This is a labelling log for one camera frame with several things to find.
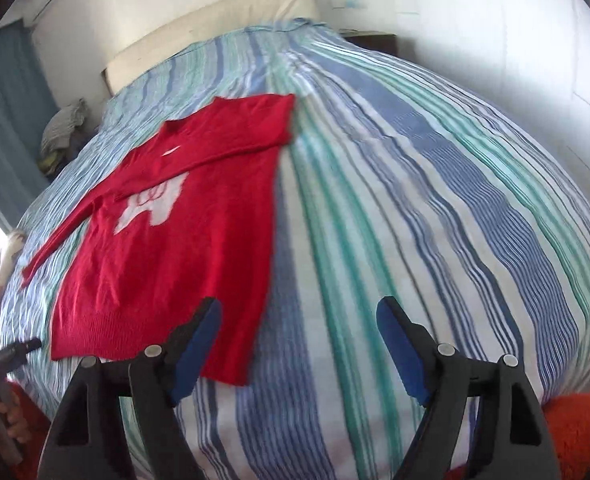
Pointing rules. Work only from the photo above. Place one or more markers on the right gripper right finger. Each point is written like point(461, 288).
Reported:
point(509, 438)

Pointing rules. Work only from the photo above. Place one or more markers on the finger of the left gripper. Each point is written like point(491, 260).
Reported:
point(15, 354)

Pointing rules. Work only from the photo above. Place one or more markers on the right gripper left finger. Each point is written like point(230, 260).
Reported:
point(87, 438)

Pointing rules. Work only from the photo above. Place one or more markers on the red knitted sweater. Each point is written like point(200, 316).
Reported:
point(187, 215)

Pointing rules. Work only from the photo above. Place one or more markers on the pile of folded clothes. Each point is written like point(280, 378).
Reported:
point(63, 138)

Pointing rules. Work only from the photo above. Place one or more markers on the person's left hand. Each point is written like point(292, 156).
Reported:
point(15, 424)

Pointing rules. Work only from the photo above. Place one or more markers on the orange fuzzy garment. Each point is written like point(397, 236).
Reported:
point(568, 419)

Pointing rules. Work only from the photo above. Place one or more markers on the teal curtain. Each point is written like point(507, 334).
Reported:
point(26, 107)

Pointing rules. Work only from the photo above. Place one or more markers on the striped blue green bedspread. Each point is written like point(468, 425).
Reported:
point(397, 183)

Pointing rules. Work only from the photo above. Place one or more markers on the dark wooden nightstand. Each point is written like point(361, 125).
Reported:
point(376, 41)

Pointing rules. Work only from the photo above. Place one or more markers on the cream padded headboard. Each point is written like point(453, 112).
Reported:
point(200, 25)

